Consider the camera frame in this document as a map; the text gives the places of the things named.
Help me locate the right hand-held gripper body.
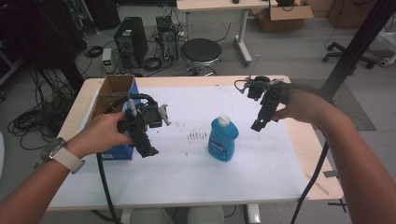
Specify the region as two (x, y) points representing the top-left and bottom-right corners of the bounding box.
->
(234, 76), (290, 105)

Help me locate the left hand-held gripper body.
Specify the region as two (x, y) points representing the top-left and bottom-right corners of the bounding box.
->
(117, 98), (172, 133)

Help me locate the blue cardboard box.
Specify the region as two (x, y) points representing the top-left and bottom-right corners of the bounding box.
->
(88, 74), (142, 161)

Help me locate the blue bottle with white cap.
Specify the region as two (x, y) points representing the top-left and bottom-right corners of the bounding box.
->
(207, 113), (240, 163)

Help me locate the person's right hand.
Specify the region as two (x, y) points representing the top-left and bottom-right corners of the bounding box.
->
(270, 89), (325, 126)

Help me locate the person's left hand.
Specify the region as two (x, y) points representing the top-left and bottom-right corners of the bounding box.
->
(65, 111), (134, 159)

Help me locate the black round stool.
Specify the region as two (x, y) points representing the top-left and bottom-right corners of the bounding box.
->
(179, 37), (223, 77)

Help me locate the small white power unit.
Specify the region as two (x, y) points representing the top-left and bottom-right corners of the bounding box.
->
(101, 48), (114, 75)

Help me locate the open brown cardboard box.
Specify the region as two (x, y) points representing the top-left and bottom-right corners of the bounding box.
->
(251, 2), (315, 33)

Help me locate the open computer case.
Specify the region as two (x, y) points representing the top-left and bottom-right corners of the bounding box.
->
(155, 15), (180, 63)

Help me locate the wristwatch with beige band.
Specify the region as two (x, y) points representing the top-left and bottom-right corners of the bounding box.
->
(39, 136), (86, 175)

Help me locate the black computer tower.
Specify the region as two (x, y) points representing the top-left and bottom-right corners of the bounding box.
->
(113, 16), (149, 69)

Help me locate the grey floor mat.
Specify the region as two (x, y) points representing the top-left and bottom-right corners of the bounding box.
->
(289, 78), (377, 132)

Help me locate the white-legged wooden desk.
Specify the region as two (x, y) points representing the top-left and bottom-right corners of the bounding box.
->
(176, 0), (278, 67)

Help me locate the black office chair base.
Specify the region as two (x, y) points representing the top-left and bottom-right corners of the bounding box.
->
(321, 41), (378, 70)

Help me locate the closed brown cardboard box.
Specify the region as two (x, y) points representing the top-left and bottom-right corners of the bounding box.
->
(326, 0), (379, 31)

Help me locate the black curtain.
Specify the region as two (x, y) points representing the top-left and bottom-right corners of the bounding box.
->
(0, 0), (87, 92)

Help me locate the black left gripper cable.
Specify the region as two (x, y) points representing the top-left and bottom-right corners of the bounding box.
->
(95, 92), (157, 224)

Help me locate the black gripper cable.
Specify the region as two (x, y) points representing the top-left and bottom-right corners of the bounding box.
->
(276, 81), (331, 224)
(95, 92), (157, 224)

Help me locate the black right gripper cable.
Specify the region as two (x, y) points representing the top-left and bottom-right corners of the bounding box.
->
(276, 81), (331, 224)

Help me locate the bundle of black floor cables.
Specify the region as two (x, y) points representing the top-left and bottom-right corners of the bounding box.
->
(7, 67), (78, 151)

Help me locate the black metal stand post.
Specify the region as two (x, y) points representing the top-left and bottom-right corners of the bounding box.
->
(319, 0), (396, 100)

